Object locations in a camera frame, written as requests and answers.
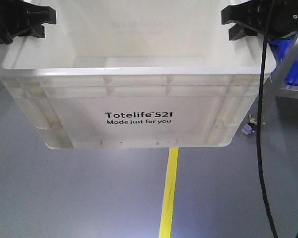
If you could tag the caster wheel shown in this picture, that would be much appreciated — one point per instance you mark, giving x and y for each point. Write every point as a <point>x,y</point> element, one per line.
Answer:
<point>253,126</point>

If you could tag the white Totelife plastic crate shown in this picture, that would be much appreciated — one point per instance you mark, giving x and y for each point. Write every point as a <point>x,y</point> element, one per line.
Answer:
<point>134,74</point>

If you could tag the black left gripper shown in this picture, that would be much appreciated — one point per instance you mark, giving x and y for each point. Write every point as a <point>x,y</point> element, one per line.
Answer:
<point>34,15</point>

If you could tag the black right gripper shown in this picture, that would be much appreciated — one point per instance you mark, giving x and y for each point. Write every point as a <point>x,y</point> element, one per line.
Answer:
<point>282,15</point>

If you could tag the grey steel shelf frame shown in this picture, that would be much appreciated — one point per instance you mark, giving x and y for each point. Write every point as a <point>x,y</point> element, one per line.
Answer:
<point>286,56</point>

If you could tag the yellow floor tape line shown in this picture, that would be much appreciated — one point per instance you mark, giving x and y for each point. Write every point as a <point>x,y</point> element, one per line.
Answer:
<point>166,218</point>

